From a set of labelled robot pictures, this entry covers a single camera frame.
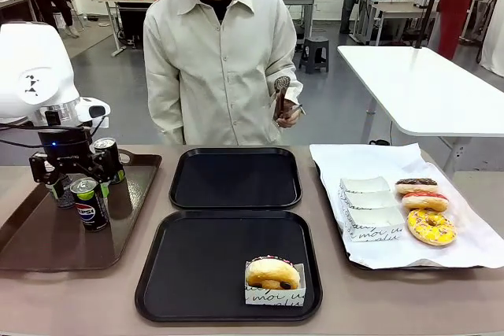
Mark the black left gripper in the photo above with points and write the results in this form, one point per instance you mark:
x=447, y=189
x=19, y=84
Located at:
x=67, y=145

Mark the black Pepsi can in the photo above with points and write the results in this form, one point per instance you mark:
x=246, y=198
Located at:
x=67, y=200
x=92, y=214
x=107, y=144

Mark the metal serving tongs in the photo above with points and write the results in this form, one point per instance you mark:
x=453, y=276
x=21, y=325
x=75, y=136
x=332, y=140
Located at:
x=281, y=84

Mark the chocolate frosted donut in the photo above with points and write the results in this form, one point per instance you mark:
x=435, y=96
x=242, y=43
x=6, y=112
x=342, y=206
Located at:
x=416, y=185

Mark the yellow sprinkled donut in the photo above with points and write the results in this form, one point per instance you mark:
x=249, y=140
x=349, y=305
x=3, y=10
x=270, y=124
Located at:
x=421, y=230

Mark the red frosted donut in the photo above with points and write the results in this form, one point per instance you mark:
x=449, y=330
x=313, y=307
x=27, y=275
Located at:
x=425, y=202

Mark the person's left forearm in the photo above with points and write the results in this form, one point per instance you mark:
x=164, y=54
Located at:
x=283, y=72

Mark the person's right forearm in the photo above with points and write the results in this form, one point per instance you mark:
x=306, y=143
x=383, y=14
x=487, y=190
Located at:
x=161, y=108

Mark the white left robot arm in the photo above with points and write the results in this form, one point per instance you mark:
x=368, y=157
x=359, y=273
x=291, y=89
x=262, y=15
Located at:
x=35, y=60

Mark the person's left hand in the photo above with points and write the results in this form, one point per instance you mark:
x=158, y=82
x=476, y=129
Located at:
x=290, y=113

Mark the brown plastic tray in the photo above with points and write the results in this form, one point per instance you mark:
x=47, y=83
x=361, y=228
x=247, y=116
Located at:
x=47, y=241

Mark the black plastic tray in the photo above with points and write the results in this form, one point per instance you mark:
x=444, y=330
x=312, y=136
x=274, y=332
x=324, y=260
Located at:
x=236, y=178
x=197, y=265

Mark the person in cream shirt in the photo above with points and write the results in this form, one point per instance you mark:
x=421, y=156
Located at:
x=212, y=76

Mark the plain donut with dark sprinkles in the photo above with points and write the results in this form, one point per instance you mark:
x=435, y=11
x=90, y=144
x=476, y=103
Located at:
x=267, y=273

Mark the dark grey plastic stool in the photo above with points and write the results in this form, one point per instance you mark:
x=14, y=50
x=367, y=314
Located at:
x=313, y=52

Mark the white paper sheet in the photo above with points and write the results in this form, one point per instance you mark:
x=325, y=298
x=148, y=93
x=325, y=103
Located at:
x=354, y=163

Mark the white table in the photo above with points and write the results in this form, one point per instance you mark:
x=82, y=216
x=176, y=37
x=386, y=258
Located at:
x=413, y=88

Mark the black tray under paper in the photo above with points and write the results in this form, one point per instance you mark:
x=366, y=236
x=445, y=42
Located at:
x=413, y=268

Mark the grey workbench with equipment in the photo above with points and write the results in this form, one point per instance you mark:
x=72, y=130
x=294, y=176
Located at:
x=393, y=7

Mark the person in red apron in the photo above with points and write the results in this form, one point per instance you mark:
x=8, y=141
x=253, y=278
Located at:
x=453, y=5

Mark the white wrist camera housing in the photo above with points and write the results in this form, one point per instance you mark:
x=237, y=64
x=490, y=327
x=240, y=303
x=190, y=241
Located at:
x=92, y=109

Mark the black camera stand pole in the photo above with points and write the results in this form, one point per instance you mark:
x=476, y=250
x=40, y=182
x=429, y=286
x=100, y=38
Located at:
x=429, y=5

